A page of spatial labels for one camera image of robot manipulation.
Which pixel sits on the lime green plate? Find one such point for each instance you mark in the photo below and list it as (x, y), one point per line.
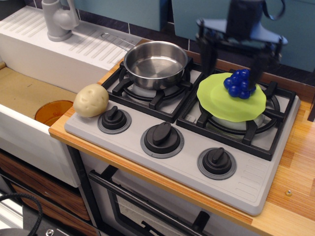
(214, 98)

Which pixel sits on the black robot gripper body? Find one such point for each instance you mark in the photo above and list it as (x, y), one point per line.
(243, 23)

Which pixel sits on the black burner grate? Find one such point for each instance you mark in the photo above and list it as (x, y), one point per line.
(165, 104)
(259, 137)

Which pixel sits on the grey toy faucet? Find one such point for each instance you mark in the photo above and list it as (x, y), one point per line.
(59, 22)

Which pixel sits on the blue toy blueberry cluster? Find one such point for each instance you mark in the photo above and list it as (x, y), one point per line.
(237, 85)

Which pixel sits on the toy oven door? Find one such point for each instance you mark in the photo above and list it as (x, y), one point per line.
(138, 208)

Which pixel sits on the beige toy potato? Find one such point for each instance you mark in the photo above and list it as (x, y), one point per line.
(91, 101)

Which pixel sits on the black left stove knob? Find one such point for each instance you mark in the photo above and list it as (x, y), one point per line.
(114, 121)

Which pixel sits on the wooden drawer fronts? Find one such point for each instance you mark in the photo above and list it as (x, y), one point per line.
(61, 203)

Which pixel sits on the black right burner grate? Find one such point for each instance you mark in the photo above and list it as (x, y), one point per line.
(259, 137)

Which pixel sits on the stainless steel pot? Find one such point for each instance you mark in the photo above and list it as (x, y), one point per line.
(153, 65)

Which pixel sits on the orange plastic cup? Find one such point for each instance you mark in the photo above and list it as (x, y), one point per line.
(49, 113)

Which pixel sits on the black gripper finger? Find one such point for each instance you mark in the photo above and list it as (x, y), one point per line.
(209, 55)
(266, 57)

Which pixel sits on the white toy sink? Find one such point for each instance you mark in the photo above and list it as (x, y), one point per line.
(35, 71)

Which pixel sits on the black left burner grate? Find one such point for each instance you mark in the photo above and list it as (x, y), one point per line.
(165, 104)

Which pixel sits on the black middle stove knob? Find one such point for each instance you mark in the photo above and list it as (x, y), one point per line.
(162, 141)

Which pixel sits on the grey toy stove top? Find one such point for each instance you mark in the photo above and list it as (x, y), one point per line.
(246, 190)

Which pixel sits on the black right stove knob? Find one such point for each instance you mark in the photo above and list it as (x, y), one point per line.
(217, 163)

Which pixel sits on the black stove knob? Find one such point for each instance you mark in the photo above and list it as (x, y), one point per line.
(114, 121)
(217, 163)
(162, 141)

